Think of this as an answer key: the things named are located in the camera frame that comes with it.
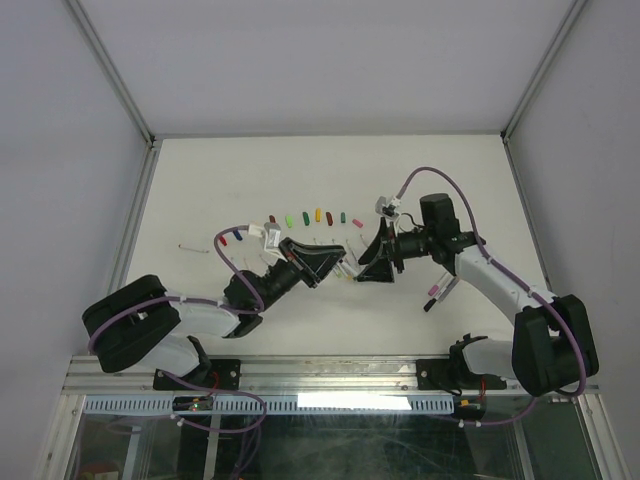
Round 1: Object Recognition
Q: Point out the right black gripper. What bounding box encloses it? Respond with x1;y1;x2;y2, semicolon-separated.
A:
356;217;434;283

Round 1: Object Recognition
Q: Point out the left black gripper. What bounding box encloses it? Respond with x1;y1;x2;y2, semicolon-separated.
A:
255;238;345;313

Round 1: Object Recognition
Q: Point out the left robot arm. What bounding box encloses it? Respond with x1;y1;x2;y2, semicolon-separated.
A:
81;237;346;389

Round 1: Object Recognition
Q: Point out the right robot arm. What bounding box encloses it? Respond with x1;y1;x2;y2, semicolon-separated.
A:
357;193;599;397

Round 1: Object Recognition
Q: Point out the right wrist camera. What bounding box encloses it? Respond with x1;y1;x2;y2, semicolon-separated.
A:
375;196;402;223

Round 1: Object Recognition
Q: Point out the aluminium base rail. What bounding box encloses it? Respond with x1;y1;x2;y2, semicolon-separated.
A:
64;354;599;401

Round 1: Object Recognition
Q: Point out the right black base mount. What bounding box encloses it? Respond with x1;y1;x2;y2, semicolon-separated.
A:
416;334;507;396

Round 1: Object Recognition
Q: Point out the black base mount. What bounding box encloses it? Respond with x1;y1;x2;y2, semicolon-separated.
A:
153;335;242;391
416;334;507;396

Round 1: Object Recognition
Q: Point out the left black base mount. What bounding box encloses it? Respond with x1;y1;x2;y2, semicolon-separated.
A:
153;335;242;391

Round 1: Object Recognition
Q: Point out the white slotted cable duct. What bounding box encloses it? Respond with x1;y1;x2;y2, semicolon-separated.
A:
84;392;455;416

